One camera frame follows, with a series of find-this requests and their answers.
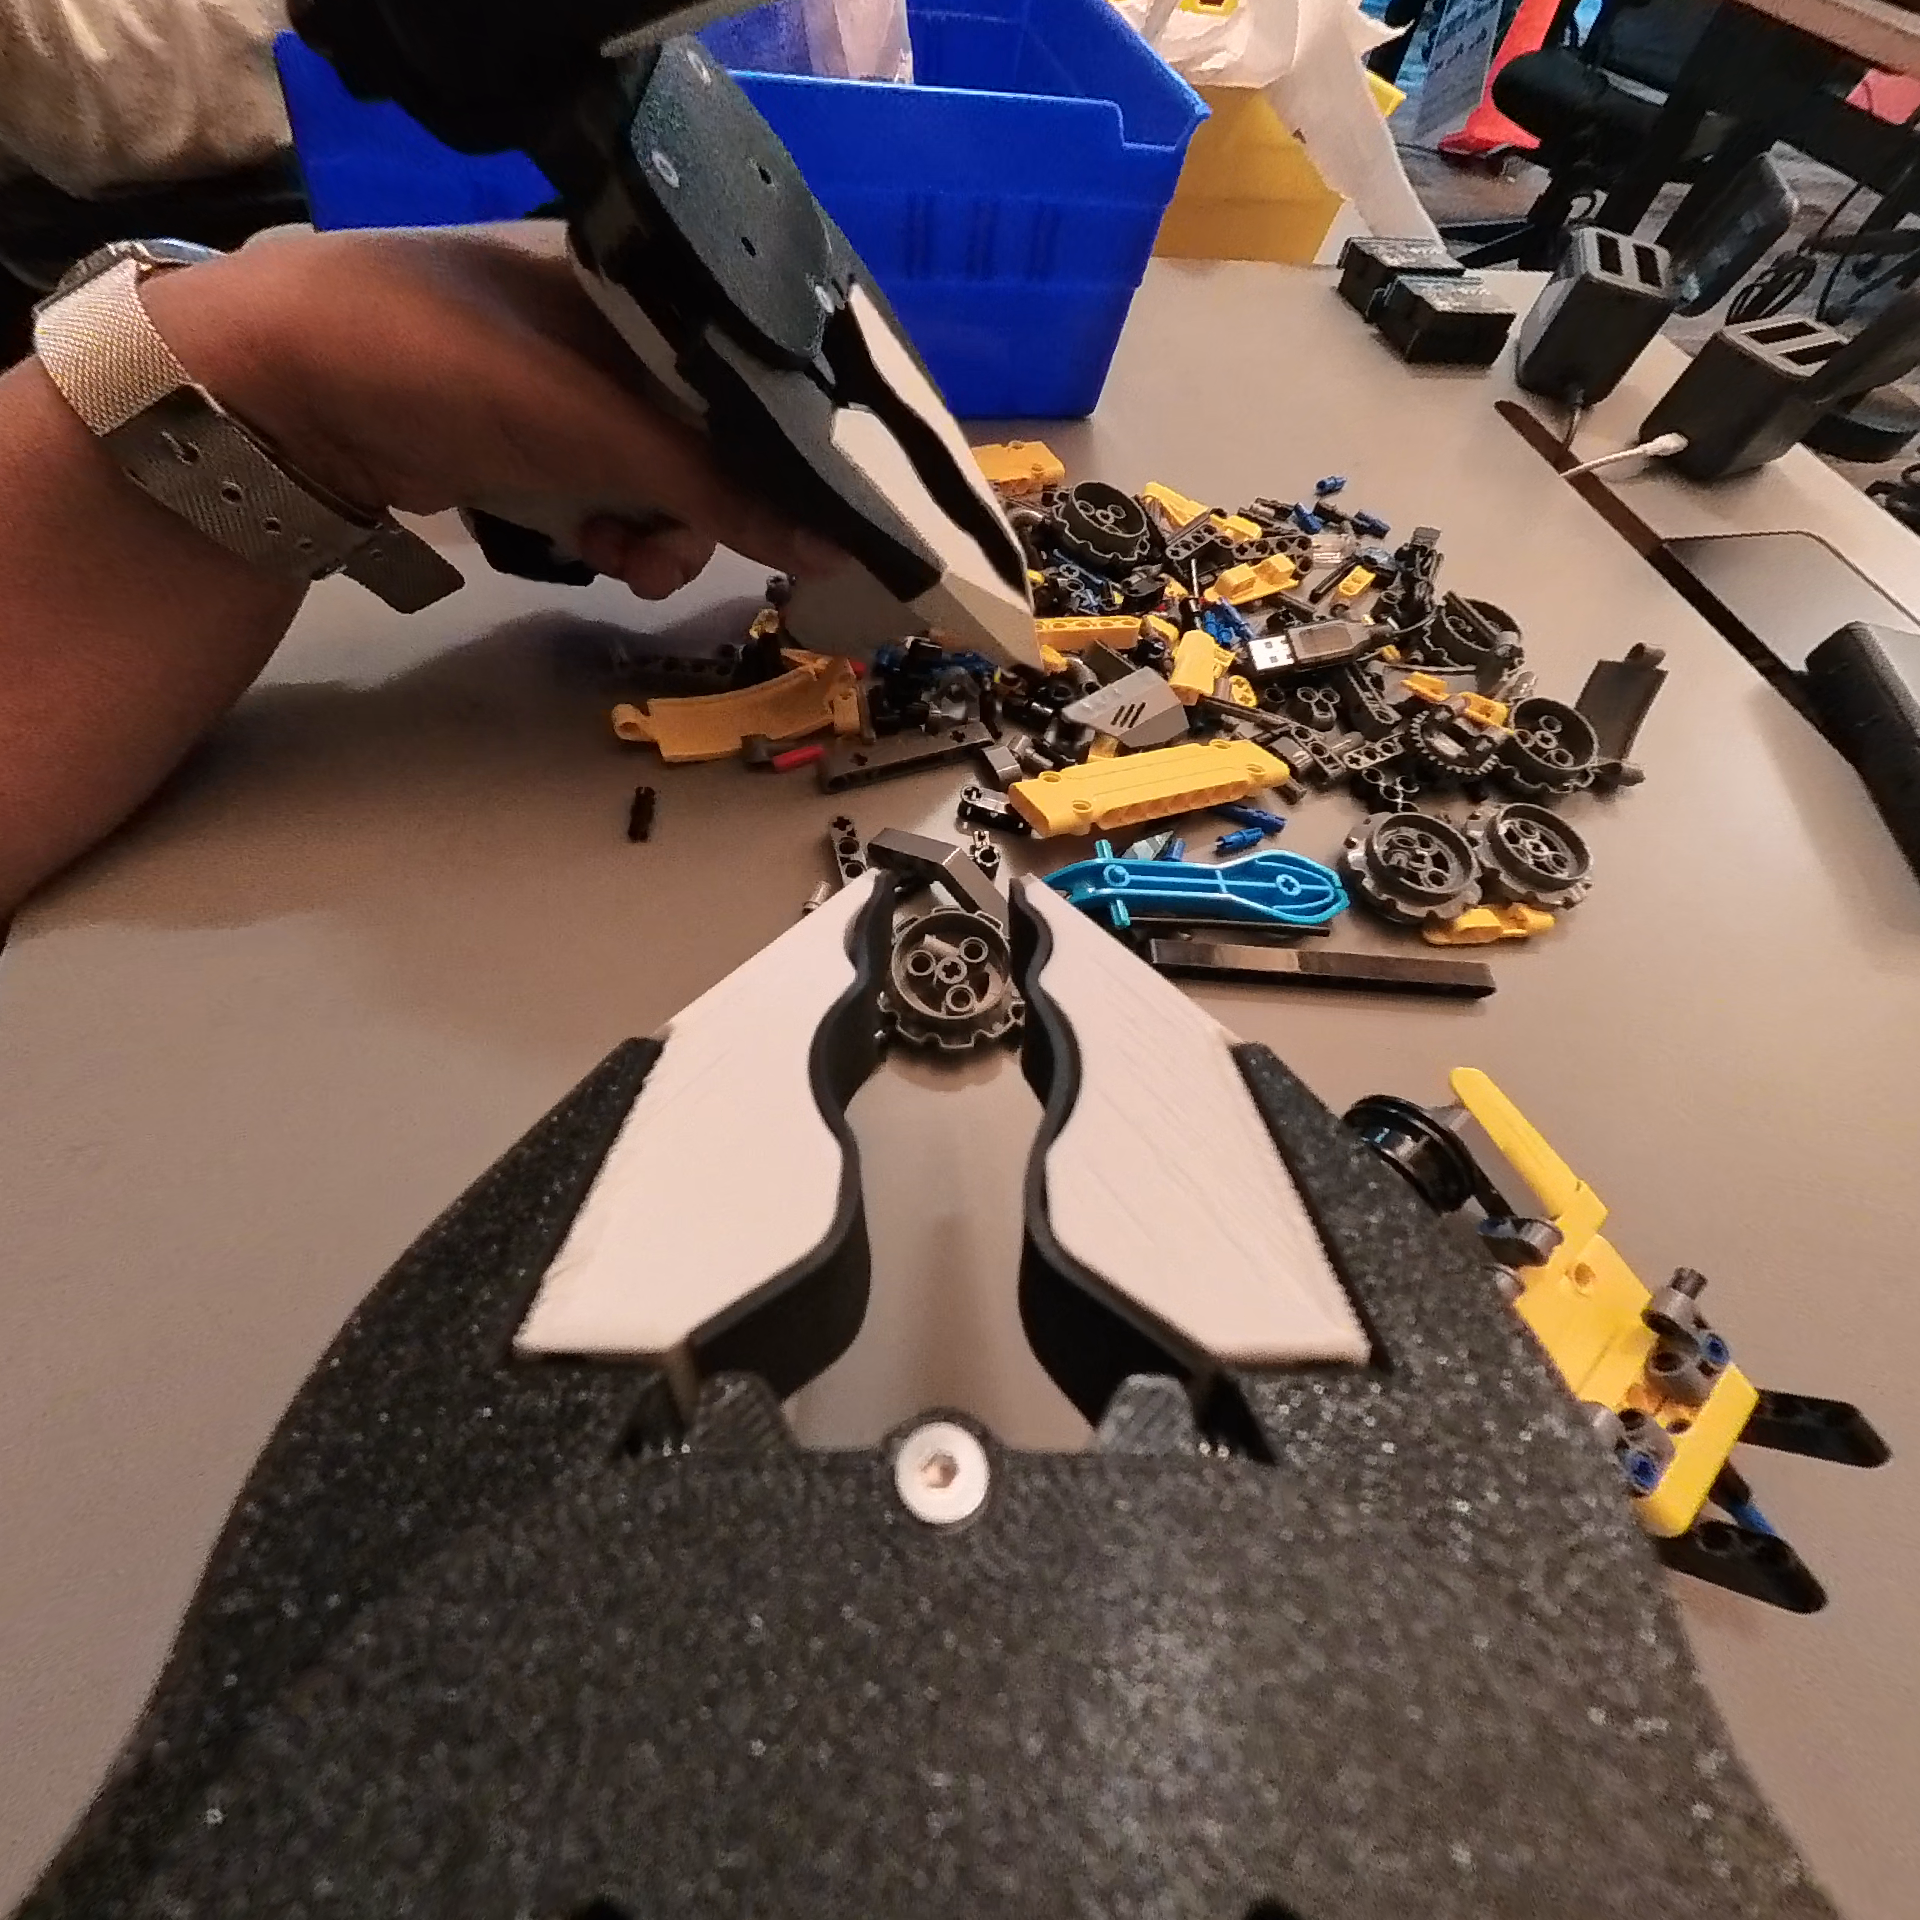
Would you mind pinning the black office chair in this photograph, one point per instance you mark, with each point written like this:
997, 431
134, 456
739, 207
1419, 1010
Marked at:
1606, 120

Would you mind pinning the silver mesh wristwatch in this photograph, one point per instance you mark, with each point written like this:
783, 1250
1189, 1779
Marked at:
182, 421

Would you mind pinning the person's left hand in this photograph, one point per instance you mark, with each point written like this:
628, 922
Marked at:
451, 375

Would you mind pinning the yellow curved brick panel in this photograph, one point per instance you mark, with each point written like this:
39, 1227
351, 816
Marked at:
720, 720

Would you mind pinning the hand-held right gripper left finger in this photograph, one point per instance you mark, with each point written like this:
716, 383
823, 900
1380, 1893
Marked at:
692, 1200

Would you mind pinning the pile of toy brick pieces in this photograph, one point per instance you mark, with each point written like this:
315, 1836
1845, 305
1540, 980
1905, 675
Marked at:
1411, 861

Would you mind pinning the yellow brick pulley assembly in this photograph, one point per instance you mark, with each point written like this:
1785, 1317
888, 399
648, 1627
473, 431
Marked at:
1589, 1289

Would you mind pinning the cyan brick separator tool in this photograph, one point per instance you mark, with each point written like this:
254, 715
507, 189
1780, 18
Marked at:
1200, 887

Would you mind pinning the black camera battery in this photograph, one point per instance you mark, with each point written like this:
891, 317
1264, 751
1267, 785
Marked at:
1448, 323
1389, 269

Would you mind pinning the blue plastic storage bin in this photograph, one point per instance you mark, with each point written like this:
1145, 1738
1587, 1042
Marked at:
974, 224

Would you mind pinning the background desk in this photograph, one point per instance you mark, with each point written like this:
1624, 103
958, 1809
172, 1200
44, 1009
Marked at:
1815, 90

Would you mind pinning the black open-lid battery charger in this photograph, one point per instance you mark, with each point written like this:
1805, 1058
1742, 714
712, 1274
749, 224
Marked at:
1589, 316

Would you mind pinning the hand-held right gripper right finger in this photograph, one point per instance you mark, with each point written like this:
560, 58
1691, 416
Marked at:
1200, 1200

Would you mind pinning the yellow flat brick panel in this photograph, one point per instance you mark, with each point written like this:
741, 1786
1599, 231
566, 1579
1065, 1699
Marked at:
1020, 468
1155, 787

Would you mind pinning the black connector pin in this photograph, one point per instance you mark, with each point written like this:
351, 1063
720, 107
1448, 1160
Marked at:
641, 811

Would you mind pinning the long black brick beam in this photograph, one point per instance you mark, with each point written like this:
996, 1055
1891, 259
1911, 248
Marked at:
1320, 972

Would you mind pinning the black two-slot battery charger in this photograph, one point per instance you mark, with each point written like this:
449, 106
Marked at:
1740, 399

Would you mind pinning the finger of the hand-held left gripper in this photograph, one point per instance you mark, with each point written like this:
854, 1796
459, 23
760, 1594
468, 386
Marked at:
931, 464
901, 621

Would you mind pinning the yellow plastic bin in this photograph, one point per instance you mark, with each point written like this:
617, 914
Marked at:
1244, 180

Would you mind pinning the dark grey toothed wheel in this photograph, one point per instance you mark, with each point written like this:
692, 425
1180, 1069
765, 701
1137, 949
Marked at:
953, 973

